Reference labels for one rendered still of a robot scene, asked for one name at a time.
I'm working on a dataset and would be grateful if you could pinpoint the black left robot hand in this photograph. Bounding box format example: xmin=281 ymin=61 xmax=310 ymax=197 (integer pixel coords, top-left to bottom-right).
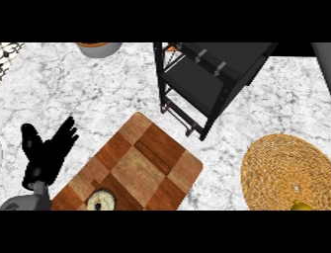
xmin=19 ymin=116 xmax=80 ymax=192

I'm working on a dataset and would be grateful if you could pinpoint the black tiered shelf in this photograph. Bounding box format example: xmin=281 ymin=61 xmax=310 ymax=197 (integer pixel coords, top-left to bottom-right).
xmin=152 ymin=42 xmax=279 ymax=142

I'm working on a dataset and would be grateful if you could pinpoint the round woven wicker placemat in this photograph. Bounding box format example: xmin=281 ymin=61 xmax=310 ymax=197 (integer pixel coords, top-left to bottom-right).
xmin=239 ymin=132 xmax=331 ymax=211

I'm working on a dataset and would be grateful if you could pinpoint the yellow bell pepper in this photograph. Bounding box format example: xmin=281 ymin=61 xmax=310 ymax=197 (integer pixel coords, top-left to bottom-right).
xmin=288 ymin=200 xmax=315 ymax=211

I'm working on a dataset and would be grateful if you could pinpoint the brown checkered wooden cutting board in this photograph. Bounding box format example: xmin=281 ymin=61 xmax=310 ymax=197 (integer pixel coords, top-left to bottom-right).
xmin=50 ymin=111 xmax=204 ymax=211

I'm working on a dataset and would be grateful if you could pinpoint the grey pot with orange rim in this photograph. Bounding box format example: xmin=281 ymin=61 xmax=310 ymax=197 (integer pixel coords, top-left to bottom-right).
xmin=74 ymin=42 xmax=124 ymax=59

